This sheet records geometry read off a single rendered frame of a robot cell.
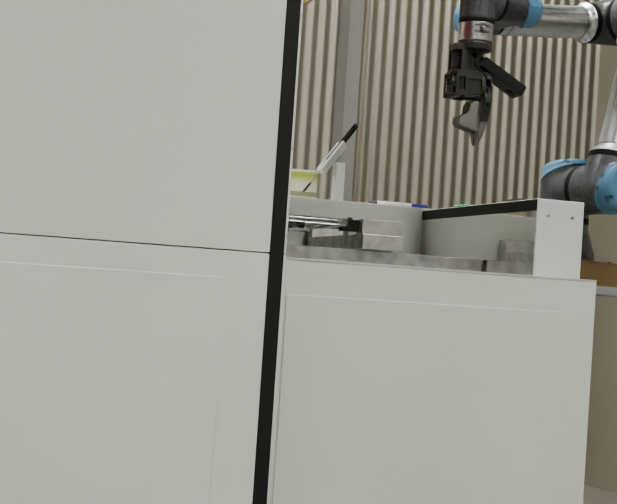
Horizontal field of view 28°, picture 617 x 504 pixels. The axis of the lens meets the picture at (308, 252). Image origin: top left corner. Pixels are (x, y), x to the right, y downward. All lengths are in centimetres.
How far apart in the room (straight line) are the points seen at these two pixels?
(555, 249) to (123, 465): 91
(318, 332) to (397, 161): 312
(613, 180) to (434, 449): 92
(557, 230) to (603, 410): 329
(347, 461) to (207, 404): 36
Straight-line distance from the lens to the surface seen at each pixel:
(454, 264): 244
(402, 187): 515
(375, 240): 234
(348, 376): 208
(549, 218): 229
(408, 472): 214
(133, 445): 181
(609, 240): 556
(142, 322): 179
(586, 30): 305
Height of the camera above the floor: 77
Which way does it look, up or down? 2 degrees up
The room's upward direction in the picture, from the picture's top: 4 degrees clockwise
